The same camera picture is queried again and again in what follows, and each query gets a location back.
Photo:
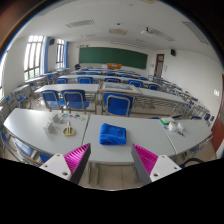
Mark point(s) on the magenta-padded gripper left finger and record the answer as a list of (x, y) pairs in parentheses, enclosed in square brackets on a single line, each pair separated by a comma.
[(59, 165)]

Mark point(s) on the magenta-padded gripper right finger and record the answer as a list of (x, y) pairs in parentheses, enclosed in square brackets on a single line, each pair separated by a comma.
[(161, 165)]

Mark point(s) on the blue towel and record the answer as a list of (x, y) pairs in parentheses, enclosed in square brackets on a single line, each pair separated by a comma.
[(112, 134)]

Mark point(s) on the blue classroom chair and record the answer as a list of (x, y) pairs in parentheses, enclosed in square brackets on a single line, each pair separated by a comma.
[(50, 97), (74, 97), (118, 105), (45, 157), (191, 162)]

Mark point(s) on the white folded card stand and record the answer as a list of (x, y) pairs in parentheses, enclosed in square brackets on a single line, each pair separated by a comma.
[(56, 118), (50, 127)]

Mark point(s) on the green and white box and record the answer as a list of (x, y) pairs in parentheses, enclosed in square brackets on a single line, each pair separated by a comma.
[(166, 120)]

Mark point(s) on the colourful picture card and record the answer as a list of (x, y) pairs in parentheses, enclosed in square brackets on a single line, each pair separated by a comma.
[(70, 116), (76, 116), (82, 118), (65, 116)]

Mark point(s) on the white long classroom desk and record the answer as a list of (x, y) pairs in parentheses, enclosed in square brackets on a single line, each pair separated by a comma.
[(73, 87), (160, 95)]

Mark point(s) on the brown wooden door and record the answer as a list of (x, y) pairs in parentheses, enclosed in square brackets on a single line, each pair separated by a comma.
[(218, 123)]

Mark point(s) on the framed board on desk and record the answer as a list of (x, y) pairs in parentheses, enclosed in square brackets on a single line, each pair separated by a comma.
[(120, 87)]

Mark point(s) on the group of blue classroom chairs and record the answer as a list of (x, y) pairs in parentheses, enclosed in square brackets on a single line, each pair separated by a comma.
[(85, 80)]

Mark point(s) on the dark red classroom door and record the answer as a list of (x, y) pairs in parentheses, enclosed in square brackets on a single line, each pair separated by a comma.
[(159, 66)]

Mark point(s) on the large multi-pane window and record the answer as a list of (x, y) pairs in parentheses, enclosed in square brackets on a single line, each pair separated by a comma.
[(33, 58)]

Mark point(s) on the orange lectern desk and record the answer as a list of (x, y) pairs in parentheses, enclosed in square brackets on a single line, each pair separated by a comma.
[(114, 65)]

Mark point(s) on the blue curtain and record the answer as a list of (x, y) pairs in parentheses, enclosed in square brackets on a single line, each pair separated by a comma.
[(66, 54), (46, 55)]

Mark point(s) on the narrow multi-pane window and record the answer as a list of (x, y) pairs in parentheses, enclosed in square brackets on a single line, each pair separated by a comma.
[(60, 53)]

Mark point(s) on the green chalkboard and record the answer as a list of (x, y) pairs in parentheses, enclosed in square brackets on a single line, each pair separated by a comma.
[(113, 57)]

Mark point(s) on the white ceiling projector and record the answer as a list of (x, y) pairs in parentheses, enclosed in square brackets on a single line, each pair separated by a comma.
[(146, 31)]

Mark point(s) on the ceiling air conditioner panel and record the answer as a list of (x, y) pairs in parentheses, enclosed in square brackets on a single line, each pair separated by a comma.
[(118, 31)]

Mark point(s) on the ceiling light grille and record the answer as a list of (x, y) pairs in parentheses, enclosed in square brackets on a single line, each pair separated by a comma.
[(80, 23)]

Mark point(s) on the black wall speaker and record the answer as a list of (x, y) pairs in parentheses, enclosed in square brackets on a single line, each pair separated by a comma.
[(52, 41), (173, 52)]

